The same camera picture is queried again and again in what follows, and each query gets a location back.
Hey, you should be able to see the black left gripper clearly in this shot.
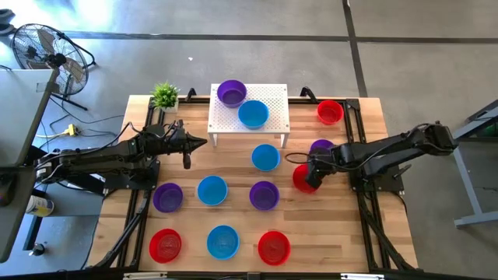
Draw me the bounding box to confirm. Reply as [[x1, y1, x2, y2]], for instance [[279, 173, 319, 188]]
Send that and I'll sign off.
[[165, 119, 209, 156]]

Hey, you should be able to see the purple plastic mini bowl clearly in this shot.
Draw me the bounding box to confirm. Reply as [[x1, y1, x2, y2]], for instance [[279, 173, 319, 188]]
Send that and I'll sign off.
[[152, 182, 184, 214], [248, 180, 281, 212], [216, 79, 248, 109], [309, 138, 335, 155]]

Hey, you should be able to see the red plastic mini bowl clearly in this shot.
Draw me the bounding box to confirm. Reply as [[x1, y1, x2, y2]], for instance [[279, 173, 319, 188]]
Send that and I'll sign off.
[[292, 163, 318, 194], [149, 228, 183, 264], [257, 230, 292, 267], [316, 99, 345, 126]]

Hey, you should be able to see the blue plastic mini bowl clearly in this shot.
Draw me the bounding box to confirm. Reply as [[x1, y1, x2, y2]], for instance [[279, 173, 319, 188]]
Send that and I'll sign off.
[[206, 224, 241, 261], [237, 99, 270, 130], [196, 174, 229, 207], [251, 143, 282, 173]]

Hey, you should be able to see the white perforated metal shelf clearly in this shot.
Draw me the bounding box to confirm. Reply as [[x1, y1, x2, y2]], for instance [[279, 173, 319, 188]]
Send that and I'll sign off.
[[206, 82, 291, 149]]

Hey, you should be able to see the green plant in white pot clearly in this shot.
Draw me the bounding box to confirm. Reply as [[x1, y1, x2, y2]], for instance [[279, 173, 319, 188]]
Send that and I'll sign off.
[[149, 80, 181, 114]]

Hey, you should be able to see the black floor fan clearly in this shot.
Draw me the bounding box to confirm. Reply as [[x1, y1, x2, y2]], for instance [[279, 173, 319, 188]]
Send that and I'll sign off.
[[10, 23, 96, 112]]

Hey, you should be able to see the white labelled canister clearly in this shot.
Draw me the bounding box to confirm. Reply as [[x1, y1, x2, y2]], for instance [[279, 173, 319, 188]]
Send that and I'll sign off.
[[25, 194, 55, 218]]

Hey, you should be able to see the grey side desk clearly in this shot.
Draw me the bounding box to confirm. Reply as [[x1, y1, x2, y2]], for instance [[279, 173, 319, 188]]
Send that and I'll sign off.
[[0, 68, 59, 264]]

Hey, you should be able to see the black chair base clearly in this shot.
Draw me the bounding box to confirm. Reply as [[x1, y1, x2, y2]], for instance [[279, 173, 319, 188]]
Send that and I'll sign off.
[[0, 8, 16, 36]]

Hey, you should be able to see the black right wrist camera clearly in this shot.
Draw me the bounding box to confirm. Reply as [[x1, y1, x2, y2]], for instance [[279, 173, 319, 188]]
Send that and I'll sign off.
[[304, 170, 324, 191]]

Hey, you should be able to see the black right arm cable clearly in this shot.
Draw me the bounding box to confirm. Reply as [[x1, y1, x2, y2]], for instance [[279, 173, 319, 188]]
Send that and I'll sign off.
[[284, 151, 313, 165]]

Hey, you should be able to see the black aluminium extrusion frame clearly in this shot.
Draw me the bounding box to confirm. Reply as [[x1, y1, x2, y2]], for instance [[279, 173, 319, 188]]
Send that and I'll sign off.
[[87, 95, 419, 280]]

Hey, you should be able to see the black lever handle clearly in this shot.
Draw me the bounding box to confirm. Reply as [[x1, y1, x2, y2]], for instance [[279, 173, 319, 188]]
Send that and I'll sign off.
[[392, 163, 412, 180]]

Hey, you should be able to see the black floor cable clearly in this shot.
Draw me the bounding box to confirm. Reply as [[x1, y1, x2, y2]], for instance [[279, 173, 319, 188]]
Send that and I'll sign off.
[[37, 95, 125, 141]]

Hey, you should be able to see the silver frame bracket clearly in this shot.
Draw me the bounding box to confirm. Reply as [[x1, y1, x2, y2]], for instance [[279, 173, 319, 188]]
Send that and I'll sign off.
[[340, 272, 385, 280], [123, 271, 168, 280]]

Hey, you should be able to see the grey metal stand frame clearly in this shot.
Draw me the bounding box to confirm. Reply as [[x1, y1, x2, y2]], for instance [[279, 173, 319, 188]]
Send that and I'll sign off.
[[451, 99, 498, 229]]

